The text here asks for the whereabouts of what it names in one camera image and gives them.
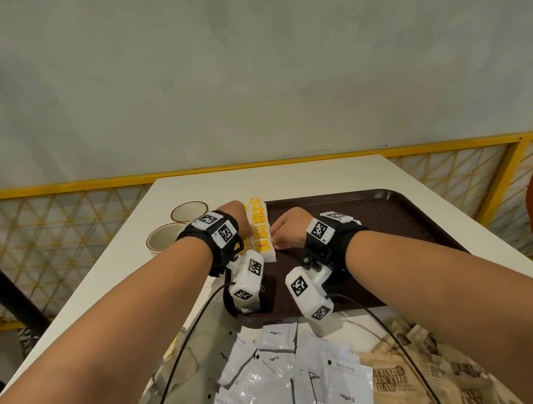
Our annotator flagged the person's right hand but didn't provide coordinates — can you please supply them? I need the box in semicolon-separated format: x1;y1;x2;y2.
269;206;315;252

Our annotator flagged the person's left hand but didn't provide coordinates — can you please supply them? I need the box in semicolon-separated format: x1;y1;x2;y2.
216;200;254;242

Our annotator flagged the row of yellow white packets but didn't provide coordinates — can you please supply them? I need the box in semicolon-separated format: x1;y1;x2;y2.
239;197;278;264

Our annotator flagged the person's right forearm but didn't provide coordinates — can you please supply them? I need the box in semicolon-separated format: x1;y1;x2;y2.
344;224;533;404

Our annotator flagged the person's left forearm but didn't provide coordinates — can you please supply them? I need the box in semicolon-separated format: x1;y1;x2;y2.
0;236;219;404

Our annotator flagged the white cup with brown rim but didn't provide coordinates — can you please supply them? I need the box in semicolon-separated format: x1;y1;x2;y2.
170;201;210;224
145;222;189;254

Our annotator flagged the dark brown plastic tray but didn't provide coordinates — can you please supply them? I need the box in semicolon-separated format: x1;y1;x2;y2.
222;186;472;326

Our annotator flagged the pile of white coffee packets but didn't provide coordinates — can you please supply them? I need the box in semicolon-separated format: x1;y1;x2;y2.
205;319;375;404

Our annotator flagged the clear plastic container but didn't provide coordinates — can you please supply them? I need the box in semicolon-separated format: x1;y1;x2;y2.
142;315;265;404

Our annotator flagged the yellow metal mesh fence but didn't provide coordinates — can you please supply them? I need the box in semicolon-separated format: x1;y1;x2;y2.
0;131;533;333

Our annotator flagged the pile of brown sugar packets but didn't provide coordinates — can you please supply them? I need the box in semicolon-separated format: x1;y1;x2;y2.
359;313;525;404

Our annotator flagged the black metal furniture leg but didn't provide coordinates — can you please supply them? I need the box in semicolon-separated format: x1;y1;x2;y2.
0;240;52;341

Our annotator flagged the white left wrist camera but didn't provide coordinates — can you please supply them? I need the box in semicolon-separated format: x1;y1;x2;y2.
227;249;267;315

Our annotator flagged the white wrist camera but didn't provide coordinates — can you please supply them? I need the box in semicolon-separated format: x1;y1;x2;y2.
285;264;335;323
227;249;267;315

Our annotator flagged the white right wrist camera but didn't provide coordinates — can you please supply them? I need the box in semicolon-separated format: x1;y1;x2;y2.
285;264;335;323

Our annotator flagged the black right wrist strap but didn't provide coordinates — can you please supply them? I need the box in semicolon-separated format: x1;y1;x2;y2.
301;210;371;287

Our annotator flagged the black wrist strap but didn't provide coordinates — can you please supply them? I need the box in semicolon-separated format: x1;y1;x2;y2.
175;209;246;280
301;210;371;287

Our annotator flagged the black left wrist strap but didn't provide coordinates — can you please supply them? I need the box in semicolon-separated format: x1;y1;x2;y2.
175;209;246;280

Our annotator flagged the black left camera cable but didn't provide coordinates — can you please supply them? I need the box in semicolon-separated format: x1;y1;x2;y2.
151;283;232;404

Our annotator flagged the black camera cable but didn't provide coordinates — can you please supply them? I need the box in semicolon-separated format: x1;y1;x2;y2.
151;283;232;404
327;290;444;404

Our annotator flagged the black right camera cable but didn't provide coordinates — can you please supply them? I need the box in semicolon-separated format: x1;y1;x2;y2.
327;290;444;404

